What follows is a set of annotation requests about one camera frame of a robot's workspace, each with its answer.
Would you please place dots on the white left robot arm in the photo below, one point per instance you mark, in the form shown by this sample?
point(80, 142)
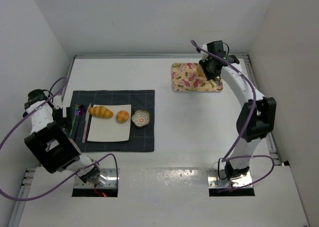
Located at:
point(50, 142)

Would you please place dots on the iridescent green fork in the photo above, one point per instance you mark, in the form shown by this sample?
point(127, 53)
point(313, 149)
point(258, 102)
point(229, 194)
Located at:
point(76, 112)

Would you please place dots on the pink handled knife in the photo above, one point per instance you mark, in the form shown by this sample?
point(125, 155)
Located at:
point(86, 123)

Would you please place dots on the long striped bread roll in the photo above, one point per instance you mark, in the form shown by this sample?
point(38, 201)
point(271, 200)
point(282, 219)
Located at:
point(100, 112)

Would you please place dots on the small round bun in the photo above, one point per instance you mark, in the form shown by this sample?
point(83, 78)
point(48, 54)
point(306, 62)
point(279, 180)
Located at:
point(122, 116)

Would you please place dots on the white square plate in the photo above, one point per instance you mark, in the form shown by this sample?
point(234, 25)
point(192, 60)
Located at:
point(110, 129)

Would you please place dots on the aluminium frame rail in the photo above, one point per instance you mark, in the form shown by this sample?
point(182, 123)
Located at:
point(138, 56)

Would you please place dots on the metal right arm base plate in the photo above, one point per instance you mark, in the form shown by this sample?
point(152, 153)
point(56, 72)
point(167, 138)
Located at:
point(219, 181)

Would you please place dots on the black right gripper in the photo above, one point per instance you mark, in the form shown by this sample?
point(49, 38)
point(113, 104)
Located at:
point(214, 78)

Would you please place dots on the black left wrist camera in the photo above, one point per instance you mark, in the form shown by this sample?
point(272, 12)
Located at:
point(35, 96)

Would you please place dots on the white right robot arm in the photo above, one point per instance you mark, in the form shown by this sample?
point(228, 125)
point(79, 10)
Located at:
point(257, 117)

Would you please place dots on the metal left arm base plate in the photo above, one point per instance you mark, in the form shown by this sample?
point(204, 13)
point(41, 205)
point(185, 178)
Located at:
point(107, 180)

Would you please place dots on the ring-shaped bagel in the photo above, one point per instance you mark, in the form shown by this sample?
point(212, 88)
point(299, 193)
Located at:
point(200, 71)

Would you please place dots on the floral rectangular tray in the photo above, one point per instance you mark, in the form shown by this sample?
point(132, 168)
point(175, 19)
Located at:
point(185, 79)

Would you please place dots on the small floral sauce dish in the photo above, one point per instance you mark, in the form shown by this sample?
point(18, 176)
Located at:
point(141, 118)

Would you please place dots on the dark blue checked placemat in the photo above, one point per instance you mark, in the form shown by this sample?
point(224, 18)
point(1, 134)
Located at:
point(141, 139)

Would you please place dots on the iridescent purple spoon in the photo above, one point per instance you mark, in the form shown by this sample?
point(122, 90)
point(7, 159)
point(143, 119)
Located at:
point(82, 112)

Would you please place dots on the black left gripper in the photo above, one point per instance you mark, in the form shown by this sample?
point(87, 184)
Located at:
point(66, 115)

